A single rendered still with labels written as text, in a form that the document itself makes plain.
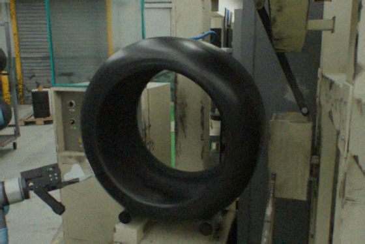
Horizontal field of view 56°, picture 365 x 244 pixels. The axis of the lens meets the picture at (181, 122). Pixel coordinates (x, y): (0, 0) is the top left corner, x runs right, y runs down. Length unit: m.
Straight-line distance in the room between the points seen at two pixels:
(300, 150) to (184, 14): 0.67
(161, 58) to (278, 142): 0.56
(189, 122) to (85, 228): 1.00
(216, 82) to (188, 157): 0.57
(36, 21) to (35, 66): 1.30
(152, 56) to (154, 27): 9.47
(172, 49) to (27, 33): 10.25
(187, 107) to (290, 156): 0.44
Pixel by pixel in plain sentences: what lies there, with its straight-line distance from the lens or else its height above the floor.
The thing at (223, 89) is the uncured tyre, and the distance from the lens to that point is 0.95.
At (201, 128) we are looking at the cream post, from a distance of 1.40.
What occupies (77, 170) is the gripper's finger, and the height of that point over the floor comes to 1.08.
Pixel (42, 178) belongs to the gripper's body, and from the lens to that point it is 1.17.
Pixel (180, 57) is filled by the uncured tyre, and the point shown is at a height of 1.43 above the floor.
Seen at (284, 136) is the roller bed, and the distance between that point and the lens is 1.30.
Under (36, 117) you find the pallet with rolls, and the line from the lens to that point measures 7.82.
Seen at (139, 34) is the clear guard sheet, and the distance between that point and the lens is 1.74.
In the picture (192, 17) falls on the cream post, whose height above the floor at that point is 1.57.
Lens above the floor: 1.44
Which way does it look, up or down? 11 degrees down
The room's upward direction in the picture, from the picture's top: 1 degrees counter-clockwise
